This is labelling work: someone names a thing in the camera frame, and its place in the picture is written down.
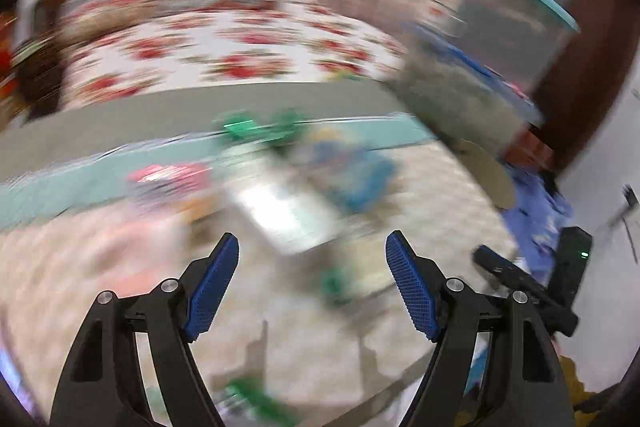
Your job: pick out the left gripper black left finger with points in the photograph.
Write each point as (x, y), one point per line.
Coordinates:
(101, 383)

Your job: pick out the white tissue pack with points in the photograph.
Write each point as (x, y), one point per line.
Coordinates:
(280, 202)

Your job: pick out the blue printed fabric bag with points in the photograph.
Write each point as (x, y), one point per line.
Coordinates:
(536, 219)

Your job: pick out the orange red snack bag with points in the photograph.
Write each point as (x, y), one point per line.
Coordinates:
(529, 152)

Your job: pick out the yellow pink cardboard box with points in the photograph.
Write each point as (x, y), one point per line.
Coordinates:
(182, 188)

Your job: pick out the zigzag patterned beige mat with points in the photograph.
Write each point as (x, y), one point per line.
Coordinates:
(331, 366)

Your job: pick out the crushed green soda can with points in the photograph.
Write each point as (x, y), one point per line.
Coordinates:
(281, 130)

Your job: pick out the floral bed quilt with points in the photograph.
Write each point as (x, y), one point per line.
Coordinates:
(112, 49)

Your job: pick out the clear storage bin blue handle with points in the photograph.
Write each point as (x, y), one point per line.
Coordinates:
(458, 98)

